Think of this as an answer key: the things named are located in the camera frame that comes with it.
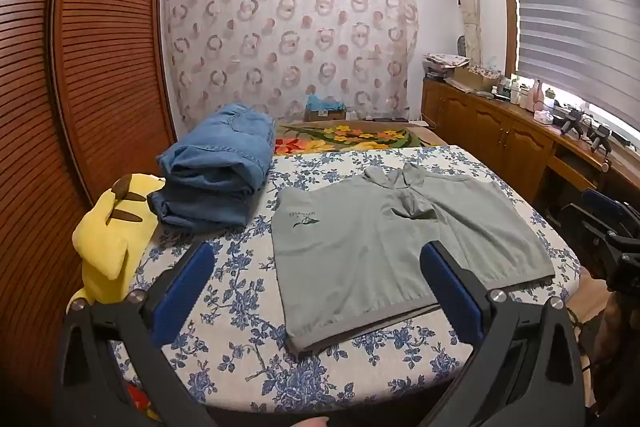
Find colourful flower blanket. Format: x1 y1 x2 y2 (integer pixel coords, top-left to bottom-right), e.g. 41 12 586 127
272 119 446 156

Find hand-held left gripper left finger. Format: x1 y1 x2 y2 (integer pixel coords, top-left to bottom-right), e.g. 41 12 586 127
52 241 217 427

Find grey striped window blind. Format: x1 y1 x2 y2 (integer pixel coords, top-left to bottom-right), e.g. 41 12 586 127
507 0 640 130

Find stack of printed cloth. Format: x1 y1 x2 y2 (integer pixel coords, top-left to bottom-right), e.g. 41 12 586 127
422 52 471 80

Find yellow plush toy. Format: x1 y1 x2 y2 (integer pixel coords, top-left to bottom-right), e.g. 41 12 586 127
71 173 167 308

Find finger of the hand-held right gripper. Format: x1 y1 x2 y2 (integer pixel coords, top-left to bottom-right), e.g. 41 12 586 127
581 188 632 220
552 203 621 253

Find grey-green pants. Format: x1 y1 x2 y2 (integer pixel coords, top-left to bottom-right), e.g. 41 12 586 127
270 163 557 354

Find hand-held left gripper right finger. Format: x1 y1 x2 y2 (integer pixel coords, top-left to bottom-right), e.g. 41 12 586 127
419 241 586 427

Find open cardboard box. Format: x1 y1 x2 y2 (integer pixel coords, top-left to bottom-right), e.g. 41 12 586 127
452 66 501 92

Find blue floral bedspread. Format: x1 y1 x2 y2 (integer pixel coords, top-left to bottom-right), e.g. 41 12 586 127
107 144 583 413

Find wooden window frame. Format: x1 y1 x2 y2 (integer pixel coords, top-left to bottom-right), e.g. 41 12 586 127
495 0 523 80

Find wooden louvered wardrobe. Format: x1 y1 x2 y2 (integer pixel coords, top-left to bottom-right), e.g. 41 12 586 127
0 0 177 427

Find folded blue jeans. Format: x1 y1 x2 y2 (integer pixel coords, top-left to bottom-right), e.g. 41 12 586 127
149 103 277 229

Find wooden sideboard cabinet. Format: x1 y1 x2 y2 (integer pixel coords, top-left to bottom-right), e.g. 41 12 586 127
421 77 640 228

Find black stand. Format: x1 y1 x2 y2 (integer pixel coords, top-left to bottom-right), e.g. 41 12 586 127
587 127 613 155
560 109 586 138

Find circle patterned curtain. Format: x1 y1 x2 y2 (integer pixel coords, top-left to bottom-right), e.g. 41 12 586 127
161 0 420 135

